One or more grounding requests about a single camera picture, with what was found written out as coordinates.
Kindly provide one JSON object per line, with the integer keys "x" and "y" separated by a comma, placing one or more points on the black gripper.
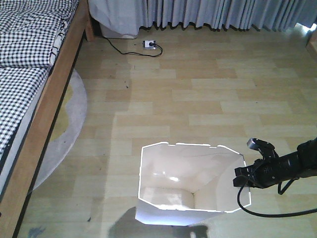
{"x": 264, "y": 175}

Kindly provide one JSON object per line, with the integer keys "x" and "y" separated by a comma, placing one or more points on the white plastic trash bin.
{"x": 184, "y": 184}

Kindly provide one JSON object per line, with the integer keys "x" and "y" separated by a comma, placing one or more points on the white floor outlet box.
{"x": 149, "y": 44}

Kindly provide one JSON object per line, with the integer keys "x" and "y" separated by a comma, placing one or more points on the grey round rug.
{"x": 68, "y": 125}

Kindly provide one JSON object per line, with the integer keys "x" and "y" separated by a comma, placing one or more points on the light grey curtain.
{"x": 124, "y": 18}

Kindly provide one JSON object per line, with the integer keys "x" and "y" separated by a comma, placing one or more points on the black white checkered bedding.
{"x": 31, "y": 34}

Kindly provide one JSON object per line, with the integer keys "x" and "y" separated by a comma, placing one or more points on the wooden bed frame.
{"x": 27, "y": 161}

